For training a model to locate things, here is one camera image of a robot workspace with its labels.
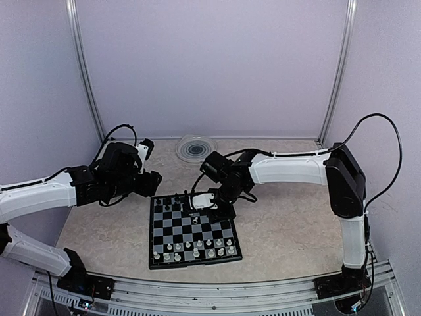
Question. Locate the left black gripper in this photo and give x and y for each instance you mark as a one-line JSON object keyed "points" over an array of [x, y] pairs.
{"points": [[149, 186]]}

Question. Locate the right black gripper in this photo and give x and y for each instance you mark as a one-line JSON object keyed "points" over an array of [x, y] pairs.
{"points": [[229, 213]]}

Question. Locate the black white chess board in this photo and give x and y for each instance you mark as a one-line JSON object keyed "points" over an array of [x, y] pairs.
{"points": [[170, 224]]}

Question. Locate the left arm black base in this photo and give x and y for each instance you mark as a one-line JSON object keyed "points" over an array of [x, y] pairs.
{"points": [[78, 280]]}

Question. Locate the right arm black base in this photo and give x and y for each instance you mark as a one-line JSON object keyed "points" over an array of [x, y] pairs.
{"points": [[348, 280]]}

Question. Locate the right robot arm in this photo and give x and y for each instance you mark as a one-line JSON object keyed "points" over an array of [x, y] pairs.
{"points": [[335, 169]]}

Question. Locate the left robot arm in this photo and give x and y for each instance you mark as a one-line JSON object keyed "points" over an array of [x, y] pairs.
{"points": [[119, 172]]}

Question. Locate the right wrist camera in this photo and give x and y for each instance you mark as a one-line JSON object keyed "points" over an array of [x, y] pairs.
{"points": [[203, 201]]}

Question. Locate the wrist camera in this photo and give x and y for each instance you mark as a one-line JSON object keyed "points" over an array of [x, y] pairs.
{"points": [[203, 201], [144, 149]]}

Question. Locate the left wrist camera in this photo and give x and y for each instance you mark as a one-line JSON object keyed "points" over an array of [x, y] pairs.
{"points": [[144, 149]]}

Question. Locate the front aluminium rail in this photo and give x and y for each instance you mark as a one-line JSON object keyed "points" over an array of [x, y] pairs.
{"points": [[295, 296]]}

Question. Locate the left aluminium frame post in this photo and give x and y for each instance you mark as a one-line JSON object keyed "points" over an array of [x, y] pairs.
{"points": [[72, 12]]}

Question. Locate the aluminium frame post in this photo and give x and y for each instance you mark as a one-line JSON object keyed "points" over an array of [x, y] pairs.
{"points": [[339, 71], [72, 12]]}

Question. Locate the right aluminium frame post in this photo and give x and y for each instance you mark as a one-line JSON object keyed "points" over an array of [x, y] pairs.
{"points": [[339, 71]]}

